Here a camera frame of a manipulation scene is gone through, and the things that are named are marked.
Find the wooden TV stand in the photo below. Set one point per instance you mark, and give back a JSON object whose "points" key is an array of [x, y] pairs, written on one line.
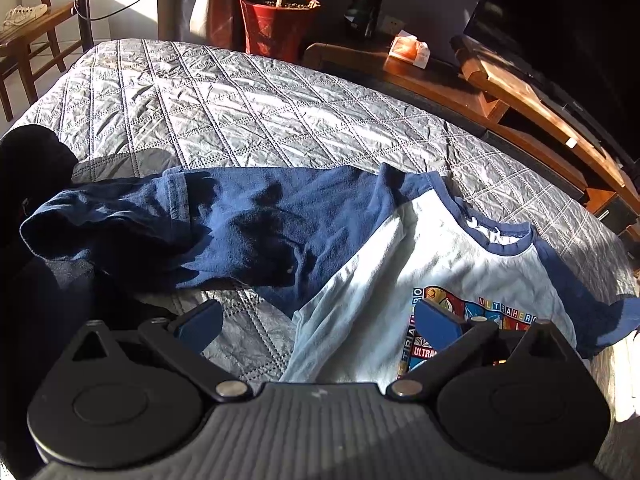
{"points": [[493, 75]]}

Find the black speaker with ring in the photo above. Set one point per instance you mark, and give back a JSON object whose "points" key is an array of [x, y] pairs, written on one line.
{"points": [[362, 17]]}

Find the red plant pot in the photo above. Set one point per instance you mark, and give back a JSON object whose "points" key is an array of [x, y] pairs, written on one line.
{"points": [[277, 31]]}

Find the black flat screen television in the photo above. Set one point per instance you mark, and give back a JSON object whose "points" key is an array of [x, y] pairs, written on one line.
{"points": [[588, 48]]}

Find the grey quilted bedspread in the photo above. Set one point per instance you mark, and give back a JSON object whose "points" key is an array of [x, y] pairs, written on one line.
{"points": [[135, 107]]}

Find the white shoes on chair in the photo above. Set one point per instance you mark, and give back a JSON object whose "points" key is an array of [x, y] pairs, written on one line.
{"points": [[22, 15]]}

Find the blue white raglan t-shirt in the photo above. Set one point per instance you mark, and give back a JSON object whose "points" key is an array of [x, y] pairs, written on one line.
{"points": [[349, 256]]}

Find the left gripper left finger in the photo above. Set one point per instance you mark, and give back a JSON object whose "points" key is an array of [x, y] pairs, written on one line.
{"points": [[180, 344]]}

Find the wooden chair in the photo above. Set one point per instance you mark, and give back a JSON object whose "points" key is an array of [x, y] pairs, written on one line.
{"points": [[33, 49]]}

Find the low wooden bench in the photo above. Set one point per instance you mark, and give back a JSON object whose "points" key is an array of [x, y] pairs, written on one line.
{"points": [[442, 90]]}

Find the orange tissue box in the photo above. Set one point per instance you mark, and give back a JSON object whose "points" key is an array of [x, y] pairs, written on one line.
{"points": [[409, 49]]}

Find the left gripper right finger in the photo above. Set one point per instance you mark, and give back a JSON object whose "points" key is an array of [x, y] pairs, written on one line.
{"points": [[457, 343]]}

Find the beige curtain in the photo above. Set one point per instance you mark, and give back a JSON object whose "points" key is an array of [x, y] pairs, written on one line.
{"points": [[215, 22]]}

